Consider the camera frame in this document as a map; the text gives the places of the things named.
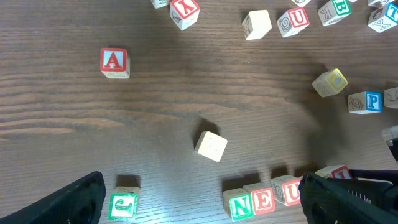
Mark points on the green N wooden block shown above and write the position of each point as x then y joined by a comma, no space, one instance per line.
238,204

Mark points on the red A wooden block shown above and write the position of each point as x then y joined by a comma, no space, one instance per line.
115,63

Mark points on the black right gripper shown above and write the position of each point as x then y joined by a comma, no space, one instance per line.
385,175

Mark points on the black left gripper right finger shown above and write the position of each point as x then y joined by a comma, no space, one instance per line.
356,200

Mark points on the blue P wooden block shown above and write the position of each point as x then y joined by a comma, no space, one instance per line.
366,102

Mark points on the yellow Q wooden block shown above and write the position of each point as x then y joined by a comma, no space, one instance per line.
330,83

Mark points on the green B wooden block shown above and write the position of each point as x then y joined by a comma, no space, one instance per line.
334,11

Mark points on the red u block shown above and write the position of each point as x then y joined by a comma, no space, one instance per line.
293,21
286,189

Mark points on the green F wooden block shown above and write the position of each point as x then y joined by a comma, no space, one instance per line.
160,3

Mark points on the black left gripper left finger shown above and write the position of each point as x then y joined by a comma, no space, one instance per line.
79,202

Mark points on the yellow G wooden block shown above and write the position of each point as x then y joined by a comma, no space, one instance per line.
211,145

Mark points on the yellow block upper centre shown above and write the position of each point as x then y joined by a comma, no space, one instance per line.
301,3

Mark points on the red X wooden block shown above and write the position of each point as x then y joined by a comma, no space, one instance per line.
184,13

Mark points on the blue 2 wooden block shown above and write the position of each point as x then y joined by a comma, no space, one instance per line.
391,98

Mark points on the green J wooden block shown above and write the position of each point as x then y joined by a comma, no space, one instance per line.
123,204

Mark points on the red E wooden block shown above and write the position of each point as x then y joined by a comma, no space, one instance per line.
262,198

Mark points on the yellow block left middle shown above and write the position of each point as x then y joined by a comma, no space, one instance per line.
256,24

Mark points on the blue T wooden block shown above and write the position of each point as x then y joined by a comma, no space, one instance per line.
383,18

